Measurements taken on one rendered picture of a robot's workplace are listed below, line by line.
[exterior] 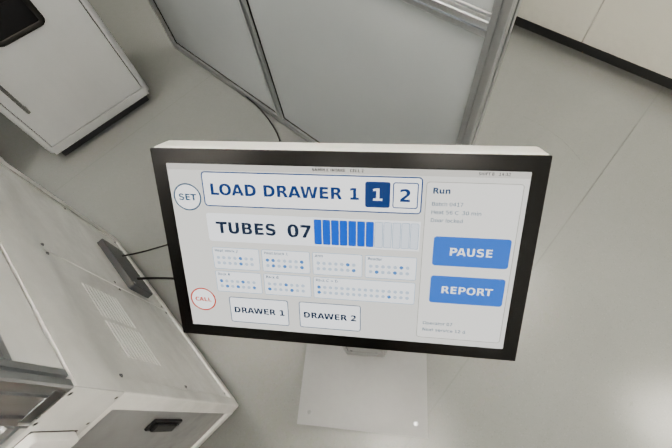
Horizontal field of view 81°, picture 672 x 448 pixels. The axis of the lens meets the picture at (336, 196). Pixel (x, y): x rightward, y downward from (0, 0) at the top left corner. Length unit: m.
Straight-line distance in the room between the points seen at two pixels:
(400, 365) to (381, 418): 0.19
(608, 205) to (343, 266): 1.63
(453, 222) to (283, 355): 1.22
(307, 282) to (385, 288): 0.11
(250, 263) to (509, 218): 0.36
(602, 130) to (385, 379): 1.55
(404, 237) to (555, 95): 1.91
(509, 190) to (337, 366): 1.17
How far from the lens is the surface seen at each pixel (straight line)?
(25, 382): 0.75
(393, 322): 0.62
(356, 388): 1.57
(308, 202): 0.53
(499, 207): 0.54
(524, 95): 2.33
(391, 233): 0.54
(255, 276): 0.61
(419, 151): 0.51
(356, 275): 0.57
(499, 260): 0.57
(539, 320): 1.75
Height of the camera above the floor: 1.60
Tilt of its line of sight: 60 degrees down
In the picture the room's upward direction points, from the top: 11 degrees counter-clockwise
